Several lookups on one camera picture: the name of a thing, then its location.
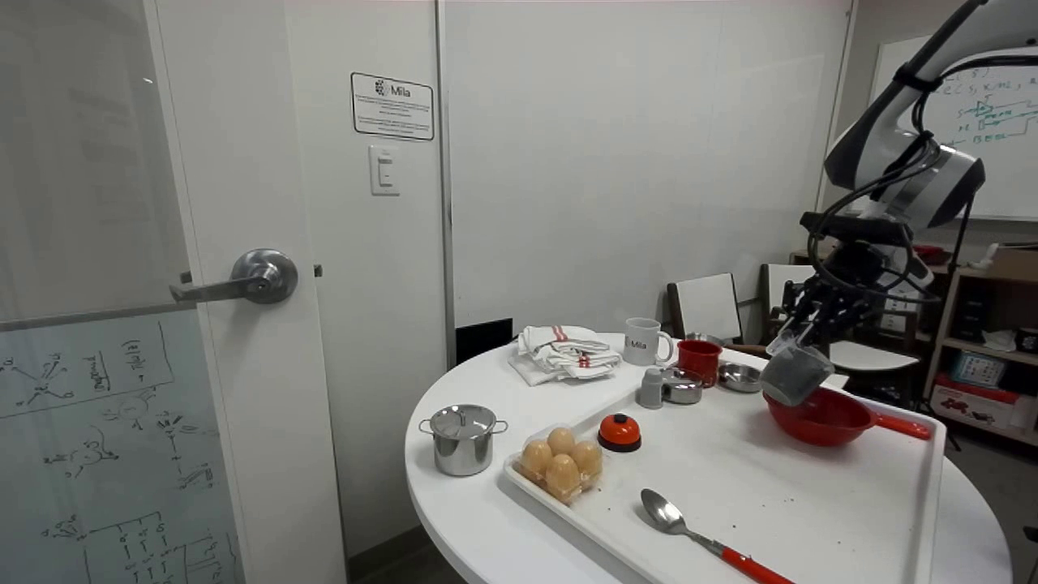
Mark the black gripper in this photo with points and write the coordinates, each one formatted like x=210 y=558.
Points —
x=844 y=295

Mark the clear plastic cup with grounds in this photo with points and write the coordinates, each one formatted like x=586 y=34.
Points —
x=796 y=375

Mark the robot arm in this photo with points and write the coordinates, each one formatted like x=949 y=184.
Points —
x=898 y=177

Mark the orange bowl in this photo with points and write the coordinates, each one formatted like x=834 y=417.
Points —
x=834 y=418

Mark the small steel bowl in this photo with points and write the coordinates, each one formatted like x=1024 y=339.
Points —
x=738 y=376

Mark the small red cup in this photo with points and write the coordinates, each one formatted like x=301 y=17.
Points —
x=698 y=361

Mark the wooden shelf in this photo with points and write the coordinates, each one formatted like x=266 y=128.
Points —
x=984 y=352

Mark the white mug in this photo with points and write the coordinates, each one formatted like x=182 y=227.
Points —
x=646 y=346

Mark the white plastic tray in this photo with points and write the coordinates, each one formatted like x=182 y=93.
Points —
x=858 y=512

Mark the whiteboard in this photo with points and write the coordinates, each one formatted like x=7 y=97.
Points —
x=993 y=115

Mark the white red cloth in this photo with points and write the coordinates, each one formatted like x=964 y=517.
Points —
x=563 y=356

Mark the pile of bread rolls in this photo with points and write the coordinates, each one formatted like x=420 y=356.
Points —
x=563 y=464

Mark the small steel pot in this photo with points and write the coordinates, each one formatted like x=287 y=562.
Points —
x=462 y=438

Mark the orange handled spoon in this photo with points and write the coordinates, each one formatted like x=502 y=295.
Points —
x=666 y=517

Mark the light switch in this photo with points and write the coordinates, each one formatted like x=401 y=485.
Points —
x=383 y=179

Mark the wall sign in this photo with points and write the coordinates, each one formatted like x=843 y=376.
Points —
x=392 y=108

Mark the door with handle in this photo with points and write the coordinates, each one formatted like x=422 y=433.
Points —
x=163 y=407

